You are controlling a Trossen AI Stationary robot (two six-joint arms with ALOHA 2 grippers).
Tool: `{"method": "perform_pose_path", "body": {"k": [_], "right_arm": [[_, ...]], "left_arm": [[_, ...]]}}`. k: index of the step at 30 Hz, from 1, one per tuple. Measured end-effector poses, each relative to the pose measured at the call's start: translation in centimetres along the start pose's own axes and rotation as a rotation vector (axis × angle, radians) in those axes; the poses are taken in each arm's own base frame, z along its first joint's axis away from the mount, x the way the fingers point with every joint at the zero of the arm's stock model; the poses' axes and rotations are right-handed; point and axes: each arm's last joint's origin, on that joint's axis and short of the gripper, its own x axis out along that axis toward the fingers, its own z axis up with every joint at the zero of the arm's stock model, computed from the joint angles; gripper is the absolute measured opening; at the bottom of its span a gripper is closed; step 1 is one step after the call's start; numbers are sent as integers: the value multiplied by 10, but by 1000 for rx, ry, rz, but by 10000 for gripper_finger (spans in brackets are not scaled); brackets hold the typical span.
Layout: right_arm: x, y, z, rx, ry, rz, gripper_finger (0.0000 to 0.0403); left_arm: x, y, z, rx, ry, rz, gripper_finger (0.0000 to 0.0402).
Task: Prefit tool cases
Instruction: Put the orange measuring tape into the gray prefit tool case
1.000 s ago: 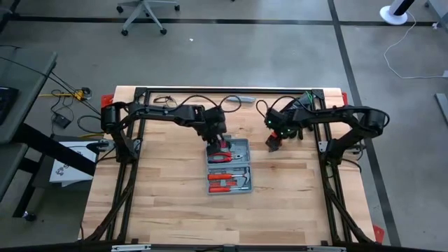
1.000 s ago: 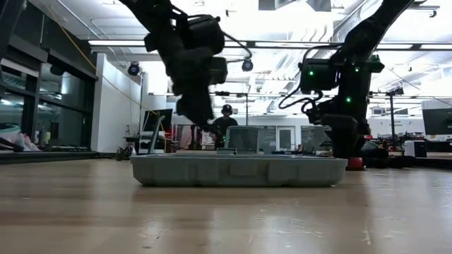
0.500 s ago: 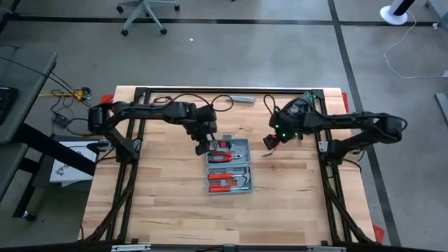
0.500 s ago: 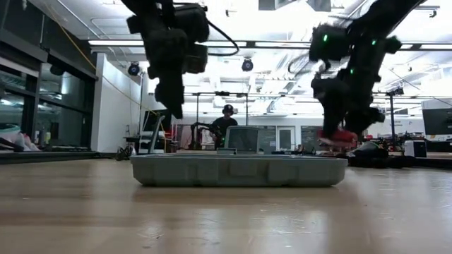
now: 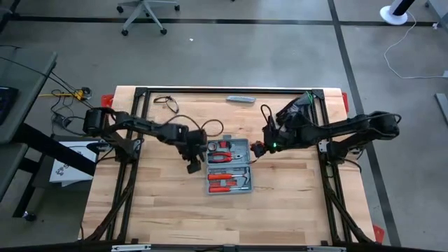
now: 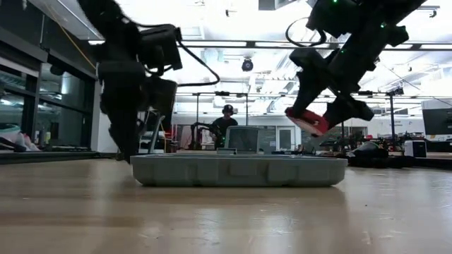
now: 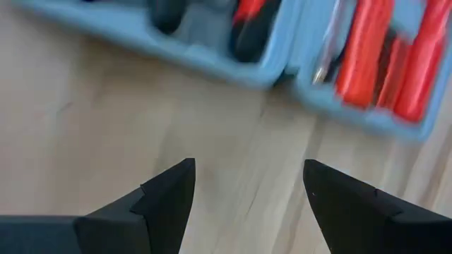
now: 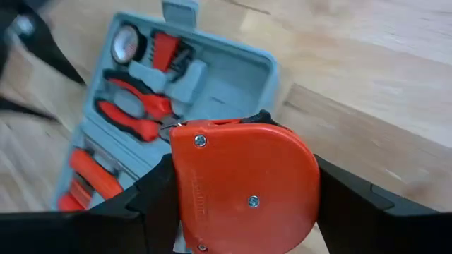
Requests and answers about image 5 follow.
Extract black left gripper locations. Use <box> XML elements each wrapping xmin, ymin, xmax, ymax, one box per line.
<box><xmin>179</xmin><ymin>128</ymin><xmax>209</xmax><ymax>175</ymax></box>

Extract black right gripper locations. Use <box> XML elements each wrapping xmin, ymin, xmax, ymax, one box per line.
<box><xmin>252</xmin><ymin>127</ymin><xmax>292</xmax><ymax>159</ymax></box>

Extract red-handled pliers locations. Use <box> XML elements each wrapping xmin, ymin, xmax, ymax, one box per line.
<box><xmin>207</xmin><ymin>151</ymin><xmax>246</xmax><ymax>165</ymax></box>

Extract red-handled screwdriver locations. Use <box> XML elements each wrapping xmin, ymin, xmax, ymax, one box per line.
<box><xmin>208</xmin><ymin>185</ymin><xmax>251</xmax><ymax>195</ymax></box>

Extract grey plastic tool case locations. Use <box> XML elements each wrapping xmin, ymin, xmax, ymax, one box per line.
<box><xmin>204</xmin><ymin>135</ymin><xmax>254</xmax><ymax>196</ymax></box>

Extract grey utility knife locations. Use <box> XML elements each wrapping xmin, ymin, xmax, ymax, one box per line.
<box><xmin>226</xmin><ymin>95</ymin><xmax>257</xmax><ymax>104</ymax></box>

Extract clear safety glasses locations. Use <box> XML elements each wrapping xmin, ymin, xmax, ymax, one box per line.
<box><xmin>153</xmin><ymin>94</ymin><xmax>181</xmax><ymax>115</ymax></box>

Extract white cardboard box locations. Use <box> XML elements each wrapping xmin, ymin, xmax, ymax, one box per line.
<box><xmin>48</xmin><ymin>141</ymin><xmax>99</xmax><ymax>188</ymax></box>

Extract black power adapter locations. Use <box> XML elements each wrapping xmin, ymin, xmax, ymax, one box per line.
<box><xmin>51</xmin><ymin>113</ymin><xmax>73</xmax><ymax>129</ymax></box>

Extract black side table stand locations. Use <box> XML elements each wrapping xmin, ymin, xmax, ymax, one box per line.
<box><xmin>13</xmin><ymin>122</ymin><xmax>97</xmax><ymax>220</ymax></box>

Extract white office chair base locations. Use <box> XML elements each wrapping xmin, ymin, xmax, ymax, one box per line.
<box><xmin>113</xmin><ymin>0</ymin><xmax>181</xmax><ymax>37</ymax></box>

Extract grey metal bar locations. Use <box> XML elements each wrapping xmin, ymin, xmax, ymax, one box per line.
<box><xmin>435</xmin><ymin>92</ymin><xmax>448</xmax><ymax>126</ymax></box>
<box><xmin>425</xmin><ymin>0</ymin><xmax>448</xmax><ymax>34</ymax></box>

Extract white fan base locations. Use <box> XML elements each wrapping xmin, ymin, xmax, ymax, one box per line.
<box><xmin>379</xmin><ymin>0</ymin><xmax>418</xmax><ymax>26</ymax></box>

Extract grey side table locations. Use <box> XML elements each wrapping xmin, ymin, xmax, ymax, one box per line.
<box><xmin>0</xmin><ymin>47</ymin><xmax>59</xmax><ymax>202</ymax></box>

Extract black keyboard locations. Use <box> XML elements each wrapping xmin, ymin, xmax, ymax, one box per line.
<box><xmin>0</xmin><ymin>86</ymin><xmax>19</xmax><ymax>126</ymax></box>

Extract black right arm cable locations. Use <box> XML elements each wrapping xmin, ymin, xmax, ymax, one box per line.
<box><xmin>260</xmin><ymin>104</ymin><xmax>278</xmax><ymax>131</ymax></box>

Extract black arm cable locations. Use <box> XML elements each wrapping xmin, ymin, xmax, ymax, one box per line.
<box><xmin>164</xmin><ymin>114</ymin><xmax>225</xmax><ymax>138</ymax></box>
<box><xmin>260</xmin><ymin>104</ymin><xmax>278</xmax><ymax>131</ymax></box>

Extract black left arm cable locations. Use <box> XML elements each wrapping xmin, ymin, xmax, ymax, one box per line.
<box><xmin>164</xmin><ymin>114</ymin><xmax>225</xmax><ymax>138</ymax></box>

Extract silver edge bracket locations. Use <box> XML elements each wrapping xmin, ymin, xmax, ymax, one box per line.
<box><xmin>111</xmin><ymin>244</ymin><xmax>152</xmax><ymax>252</ymax></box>
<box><xmin>307</xmin><ymin>246</ymin><xmax>347</xmax><ymax>252</ymax></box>

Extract yellow cable with plug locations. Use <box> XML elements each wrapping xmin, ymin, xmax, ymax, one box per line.
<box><xmin>38</xmin><ymin>89</ymin><xmax>92</xmax><ymax>102</ymax></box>

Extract white floor cable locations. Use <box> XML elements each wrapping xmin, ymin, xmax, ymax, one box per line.
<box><xmin>384</xmin><ymin>12</ymin><xmax>448</xmax><ymax>80</ymax></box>

